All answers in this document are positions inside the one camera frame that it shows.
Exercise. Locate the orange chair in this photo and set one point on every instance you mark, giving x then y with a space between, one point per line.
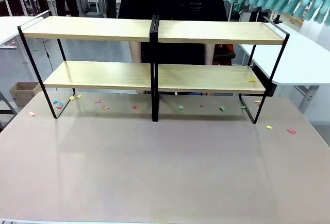
224 54

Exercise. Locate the cardboard box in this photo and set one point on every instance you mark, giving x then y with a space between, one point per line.
23 92

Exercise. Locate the black backpack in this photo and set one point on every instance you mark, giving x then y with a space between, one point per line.
42 3

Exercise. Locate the black clamp stand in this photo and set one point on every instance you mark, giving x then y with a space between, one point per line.
277 19

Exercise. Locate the person's right forearm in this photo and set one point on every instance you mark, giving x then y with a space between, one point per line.
135 51

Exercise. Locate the person's left forearm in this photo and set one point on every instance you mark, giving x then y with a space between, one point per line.
209 52

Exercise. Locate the wooden shelf unit black frame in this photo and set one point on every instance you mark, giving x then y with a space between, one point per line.
219 37
90 32

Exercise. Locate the pink paper scrap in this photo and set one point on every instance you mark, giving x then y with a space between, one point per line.
98 102

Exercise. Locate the white table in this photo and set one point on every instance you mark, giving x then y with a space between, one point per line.
296 61
10 28

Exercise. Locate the person in black apron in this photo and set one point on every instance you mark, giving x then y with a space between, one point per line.
172 0

